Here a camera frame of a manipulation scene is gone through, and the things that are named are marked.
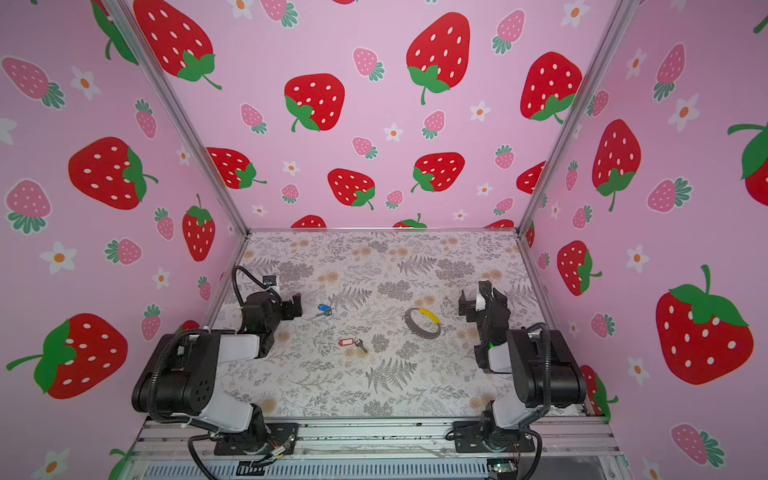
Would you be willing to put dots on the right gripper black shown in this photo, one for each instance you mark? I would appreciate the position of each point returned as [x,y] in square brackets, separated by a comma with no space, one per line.
[485,308]

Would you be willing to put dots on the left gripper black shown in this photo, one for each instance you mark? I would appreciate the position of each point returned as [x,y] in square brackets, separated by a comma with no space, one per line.
[287,306]

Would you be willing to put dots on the key with blue tag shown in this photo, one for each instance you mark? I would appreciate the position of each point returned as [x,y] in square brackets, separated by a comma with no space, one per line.
[324,310]

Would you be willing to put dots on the key with red tag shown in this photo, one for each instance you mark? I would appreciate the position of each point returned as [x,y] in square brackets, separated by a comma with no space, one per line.
[349,342]

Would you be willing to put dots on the grey keyring loop yellow tag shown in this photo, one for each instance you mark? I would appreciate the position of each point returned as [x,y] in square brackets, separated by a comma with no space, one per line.
[423,323]

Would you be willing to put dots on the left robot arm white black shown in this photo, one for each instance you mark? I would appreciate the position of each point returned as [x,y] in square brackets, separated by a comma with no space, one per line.
[178,384]

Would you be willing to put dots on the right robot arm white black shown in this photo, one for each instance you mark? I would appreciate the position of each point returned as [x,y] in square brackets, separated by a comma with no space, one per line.
[543,370]

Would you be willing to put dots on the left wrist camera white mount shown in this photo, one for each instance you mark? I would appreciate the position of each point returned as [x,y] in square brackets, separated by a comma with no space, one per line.
[270,281]

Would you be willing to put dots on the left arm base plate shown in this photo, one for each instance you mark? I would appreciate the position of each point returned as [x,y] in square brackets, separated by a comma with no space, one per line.
[281,436]

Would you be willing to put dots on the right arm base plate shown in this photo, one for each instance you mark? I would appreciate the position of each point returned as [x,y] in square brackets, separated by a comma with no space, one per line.
[480,437]

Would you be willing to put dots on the aluminium frame rail front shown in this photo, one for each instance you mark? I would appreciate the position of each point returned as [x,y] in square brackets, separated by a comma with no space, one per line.
[387,448]

